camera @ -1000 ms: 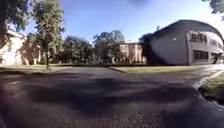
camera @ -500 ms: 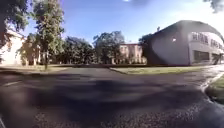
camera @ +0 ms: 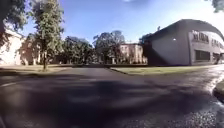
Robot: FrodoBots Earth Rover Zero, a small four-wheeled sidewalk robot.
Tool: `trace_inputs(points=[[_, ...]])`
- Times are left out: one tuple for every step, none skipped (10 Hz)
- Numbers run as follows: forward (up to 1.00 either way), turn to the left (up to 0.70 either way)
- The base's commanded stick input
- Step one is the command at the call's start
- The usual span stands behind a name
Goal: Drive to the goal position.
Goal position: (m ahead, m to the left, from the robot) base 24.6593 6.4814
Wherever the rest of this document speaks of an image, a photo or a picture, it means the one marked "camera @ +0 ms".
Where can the round-crowned green tree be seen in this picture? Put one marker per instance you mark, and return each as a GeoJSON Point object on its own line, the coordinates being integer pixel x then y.
{"type": "Point", "coordinates": [106, 45]}

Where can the pale brick building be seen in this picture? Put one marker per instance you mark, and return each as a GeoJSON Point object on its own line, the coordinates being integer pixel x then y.
{"type": "Point", "coordinates": [132, 53]}

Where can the grey asphalt road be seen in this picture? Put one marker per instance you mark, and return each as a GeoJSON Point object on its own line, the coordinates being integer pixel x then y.
{"type": "Point", "coordinates": [100, 96]}

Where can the broad dark green tree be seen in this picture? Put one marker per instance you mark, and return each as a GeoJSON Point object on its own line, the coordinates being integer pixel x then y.
{"type": "Point", "coordinates": [76, 50]}

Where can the flat lawn before buildings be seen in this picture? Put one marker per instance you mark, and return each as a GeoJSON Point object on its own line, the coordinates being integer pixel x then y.
{"type": "Point", "coordinates": [160, 70]}

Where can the pale grey gabled building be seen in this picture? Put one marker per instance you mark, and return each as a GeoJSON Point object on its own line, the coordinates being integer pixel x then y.
{"type": "Point", "coordinates": [173, 48]}

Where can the slender tall tree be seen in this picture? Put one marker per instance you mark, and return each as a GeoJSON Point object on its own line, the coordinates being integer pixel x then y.
{"type": "Point", "coordinates": [46, 30]}

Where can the shaded grass verge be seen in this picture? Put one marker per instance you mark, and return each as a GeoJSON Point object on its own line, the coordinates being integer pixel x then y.
{"type": "Point", "coordinates": [23, 68]}

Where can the brick building behind trees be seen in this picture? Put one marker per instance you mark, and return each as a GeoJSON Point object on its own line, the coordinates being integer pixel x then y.
{"type": "Point", "coordinates": [13, 50]}

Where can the grass verge with kerb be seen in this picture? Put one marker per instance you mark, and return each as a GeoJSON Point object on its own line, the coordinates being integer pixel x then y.
{"type": "Point", "coordinates": [220, 89]}

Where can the overhanging tree foliage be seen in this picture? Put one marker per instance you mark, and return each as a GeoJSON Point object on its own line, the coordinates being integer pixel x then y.
{"type": "Point", "coordinates": [218, 4]}

